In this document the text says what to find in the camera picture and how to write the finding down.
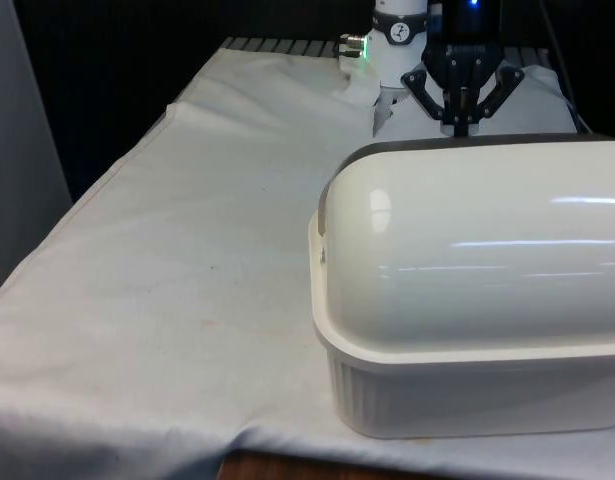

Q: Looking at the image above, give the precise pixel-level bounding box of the rounded box lid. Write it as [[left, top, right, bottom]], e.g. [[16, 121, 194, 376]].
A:
[[314, 132, 615, 352]]

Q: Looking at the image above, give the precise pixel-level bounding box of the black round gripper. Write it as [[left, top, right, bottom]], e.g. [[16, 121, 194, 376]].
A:
[[401, 0, 527, 137]]

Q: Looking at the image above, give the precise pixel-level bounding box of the cream box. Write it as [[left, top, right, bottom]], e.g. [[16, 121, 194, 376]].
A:
[[306, 209, 615, 441]]

